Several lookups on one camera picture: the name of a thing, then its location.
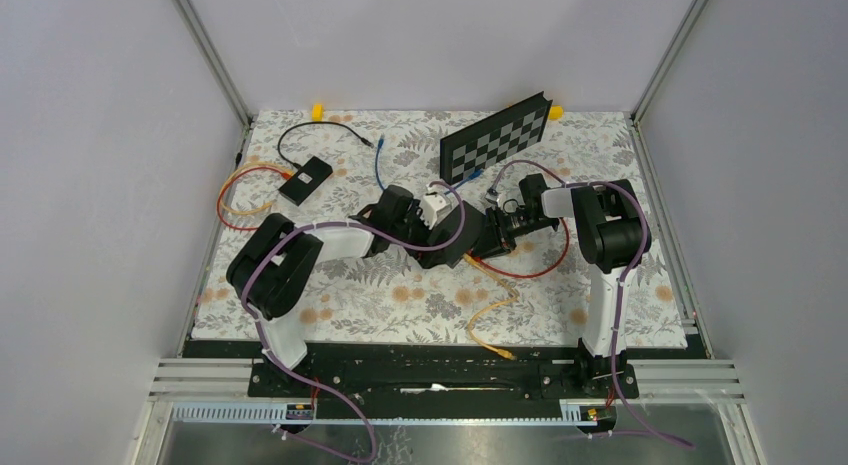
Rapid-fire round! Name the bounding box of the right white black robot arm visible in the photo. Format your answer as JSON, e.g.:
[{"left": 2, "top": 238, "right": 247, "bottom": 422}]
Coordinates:
[{"left": 470, "top": 174, "right": 651, "bottom": 358}]

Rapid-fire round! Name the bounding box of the floral patterned table mat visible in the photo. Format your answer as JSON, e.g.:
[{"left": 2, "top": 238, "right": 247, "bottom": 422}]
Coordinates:
[{"left": 190, "top": 108, "right": 690, "bottom": 349}]

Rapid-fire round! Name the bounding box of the left yellow corner clip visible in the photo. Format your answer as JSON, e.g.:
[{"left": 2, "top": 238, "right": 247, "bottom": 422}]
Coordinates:
[{"left": 311, "top": 103, "right": 324, "bottom": 122}]

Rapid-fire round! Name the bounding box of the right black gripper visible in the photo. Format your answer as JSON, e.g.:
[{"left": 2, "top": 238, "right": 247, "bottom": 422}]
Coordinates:
[{"left": 470, "top": 207, "right": 555, "bottom": 262}]

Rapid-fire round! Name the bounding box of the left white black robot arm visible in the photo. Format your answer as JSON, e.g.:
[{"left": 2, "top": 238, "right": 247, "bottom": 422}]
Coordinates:
[{"left": 226, "top": 186, "right": 450, "bottom": 396}]

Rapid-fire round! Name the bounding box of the red cable by adapter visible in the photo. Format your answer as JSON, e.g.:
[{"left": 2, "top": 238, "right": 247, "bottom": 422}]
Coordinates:
[{"left": 215, "top": 165, "right": 294, "bottom": 233}]

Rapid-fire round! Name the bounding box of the blue ethernet cable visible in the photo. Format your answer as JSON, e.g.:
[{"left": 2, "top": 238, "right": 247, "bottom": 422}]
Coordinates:
[{"left": 374, "top": 135, "right": 482, "bottom": 197}]

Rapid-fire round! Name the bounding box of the yellow ethernet cable on switch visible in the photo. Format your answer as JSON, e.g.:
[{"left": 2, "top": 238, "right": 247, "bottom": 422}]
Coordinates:
[{"left": 462, "top": 253, "right": 522, "bottom": 361}]

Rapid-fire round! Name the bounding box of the red ethernet cable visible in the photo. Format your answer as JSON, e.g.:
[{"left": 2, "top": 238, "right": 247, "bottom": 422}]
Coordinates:
[{"left": 468, "top": 216, "right": 572, "bottom": 281}]

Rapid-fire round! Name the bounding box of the small black adapter box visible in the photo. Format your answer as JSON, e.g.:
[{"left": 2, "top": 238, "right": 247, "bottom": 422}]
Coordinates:
[{"left": 278, "top": 157, "right": 334, "bottom": 206}]

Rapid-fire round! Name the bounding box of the yellow cable by adapter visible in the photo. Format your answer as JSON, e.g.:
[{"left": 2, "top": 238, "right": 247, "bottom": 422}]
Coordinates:
[{"left": 219, "top": 159, "right": 287, "bottom": 217}]

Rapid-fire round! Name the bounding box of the black thin cable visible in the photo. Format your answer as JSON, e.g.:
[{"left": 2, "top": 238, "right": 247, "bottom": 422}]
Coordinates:
[{"left": 276, "top": 120, "right": 375, "bottom": 170}]

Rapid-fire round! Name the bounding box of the right yellow corner clip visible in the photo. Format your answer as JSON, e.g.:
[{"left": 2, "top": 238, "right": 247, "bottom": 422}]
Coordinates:
[{"left": 548, "top": 106, "right": 564, "bottom": 120}]

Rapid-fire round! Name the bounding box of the yellow corner clip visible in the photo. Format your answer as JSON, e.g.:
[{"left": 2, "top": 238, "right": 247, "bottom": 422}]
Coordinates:
[
  {"left": 311, "top": 103, "right": 324, "bottom": 122},
  {"left": 548, "top": 106, "right": 564, "bottom": 120}
]

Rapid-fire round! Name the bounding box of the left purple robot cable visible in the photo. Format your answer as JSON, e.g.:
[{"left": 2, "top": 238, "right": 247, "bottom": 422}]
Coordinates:
[{"left": 239, "top": 179, "right": 468, "bottom": 465}]

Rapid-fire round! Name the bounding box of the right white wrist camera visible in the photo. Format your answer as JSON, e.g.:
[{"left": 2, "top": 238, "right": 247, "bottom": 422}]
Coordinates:
[{"left": 485, "top": 188, "right": 500, "bottom": 206}]

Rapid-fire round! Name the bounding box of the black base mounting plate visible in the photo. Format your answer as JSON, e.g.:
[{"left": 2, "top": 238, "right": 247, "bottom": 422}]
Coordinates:
[{"left": 183, "top": 337, "right": 707, "bottom": 419}]

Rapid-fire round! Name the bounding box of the black white checkerboard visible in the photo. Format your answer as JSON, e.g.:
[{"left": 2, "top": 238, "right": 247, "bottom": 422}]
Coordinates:
[{"left": 439, "top": 92, "right": 553, "bottom": 185}]

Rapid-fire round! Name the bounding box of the black network switch box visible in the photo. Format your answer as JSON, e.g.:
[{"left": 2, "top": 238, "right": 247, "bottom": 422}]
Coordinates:
[{"left": 419, "top": 200, "right": 488, "bottom": 270}]

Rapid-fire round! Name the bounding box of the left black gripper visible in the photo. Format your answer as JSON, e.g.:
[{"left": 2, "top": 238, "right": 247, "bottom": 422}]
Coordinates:
[{"left": 391, "top": 201, "right": 449, "bottom": 269}]

